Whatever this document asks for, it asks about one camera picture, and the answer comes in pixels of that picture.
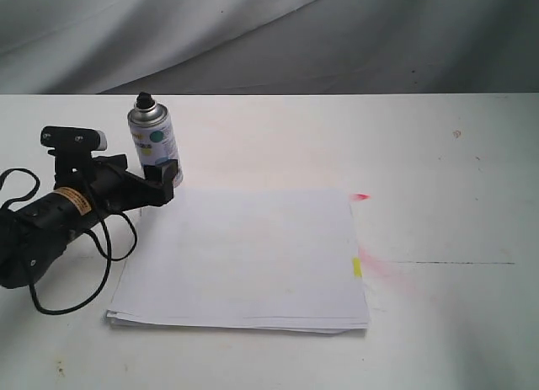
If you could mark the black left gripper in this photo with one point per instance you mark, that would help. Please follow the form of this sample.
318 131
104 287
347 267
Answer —
107 185

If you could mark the white dotted spray paint can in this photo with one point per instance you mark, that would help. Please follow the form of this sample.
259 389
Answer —
151 129

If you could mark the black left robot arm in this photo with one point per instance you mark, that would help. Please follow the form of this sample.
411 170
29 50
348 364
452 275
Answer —
34 236

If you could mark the white paper stack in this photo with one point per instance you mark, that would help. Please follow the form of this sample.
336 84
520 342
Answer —
285 260

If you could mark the grey backdrop cloth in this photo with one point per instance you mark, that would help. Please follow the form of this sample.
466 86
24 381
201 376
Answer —
269 46

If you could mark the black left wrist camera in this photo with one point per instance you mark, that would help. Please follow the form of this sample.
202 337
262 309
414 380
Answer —
73 139

